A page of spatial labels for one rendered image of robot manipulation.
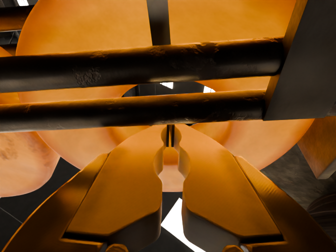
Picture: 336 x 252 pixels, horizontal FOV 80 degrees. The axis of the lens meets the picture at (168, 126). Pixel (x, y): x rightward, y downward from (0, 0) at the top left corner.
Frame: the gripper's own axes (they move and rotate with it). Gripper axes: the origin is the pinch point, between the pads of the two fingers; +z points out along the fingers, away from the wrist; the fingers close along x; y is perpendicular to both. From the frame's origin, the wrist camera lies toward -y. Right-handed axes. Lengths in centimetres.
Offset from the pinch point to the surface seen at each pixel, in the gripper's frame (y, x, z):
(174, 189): 6.2, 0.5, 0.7
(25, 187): 6.3, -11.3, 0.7
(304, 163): 22.7, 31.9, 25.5
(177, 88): 266, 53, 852
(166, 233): 596, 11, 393
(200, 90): 250, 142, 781
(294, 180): 30, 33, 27
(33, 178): 4.8, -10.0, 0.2
